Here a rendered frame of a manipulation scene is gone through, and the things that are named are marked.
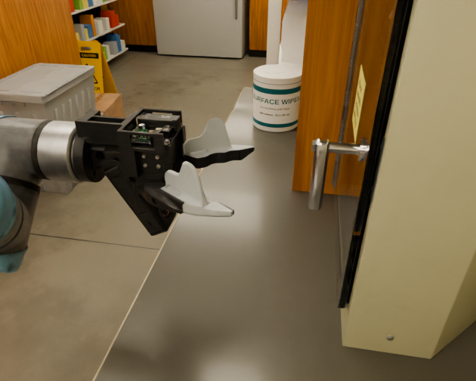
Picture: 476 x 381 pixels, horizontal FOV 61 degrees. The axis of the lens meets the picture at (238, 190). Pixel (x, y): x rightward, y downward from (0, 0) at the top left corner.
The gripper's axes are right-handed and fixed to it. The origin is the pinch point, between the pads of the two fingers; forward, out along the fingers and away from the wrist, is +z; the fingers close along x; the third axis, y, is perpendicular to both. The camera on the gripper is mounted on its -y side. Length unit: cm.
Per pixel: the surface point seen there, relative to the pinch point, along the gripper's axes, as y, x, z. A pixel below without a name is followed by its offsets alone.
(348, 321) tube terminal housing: -15.5, -5.4, 13.9
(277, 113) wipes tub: -15, 60, -1
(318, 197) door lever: -0.6, -0.9, 8.6
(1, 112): -61, 148, -163
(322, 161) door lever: 4.2, -0.9, 8.5
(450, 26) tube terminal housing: 19.1, -5.4, 16.6
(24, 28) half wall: -28, 211, -181
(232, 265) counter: -20.4, 7.0, -3.3
